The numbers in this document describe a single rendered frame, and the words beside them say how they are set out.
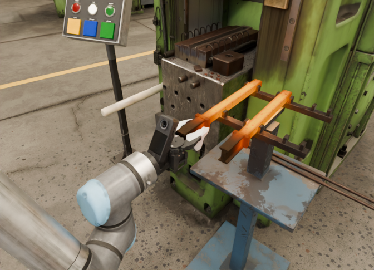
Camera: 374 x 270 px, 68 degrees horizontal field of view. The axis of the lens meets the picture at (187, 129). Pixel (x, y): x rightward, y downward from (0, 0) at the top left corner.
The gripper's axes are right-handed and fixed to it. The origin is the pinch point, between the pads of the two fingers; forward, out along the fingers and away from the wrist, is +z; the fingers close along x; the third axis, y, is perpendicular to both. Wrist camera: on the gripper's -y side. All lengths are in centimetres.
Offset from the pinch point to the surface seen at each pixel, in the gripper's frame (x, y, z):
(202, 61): -31, 3, 42
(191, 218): -26, 97, 29
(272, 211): 24.4, 26.5, 7.8
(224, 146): 12.7, -1.8, -5.3
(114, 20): -80, -8, 33
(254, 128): 13.8, -0.7, 7.7
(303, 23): 4, -17, 54
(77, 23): -98, -5, 23
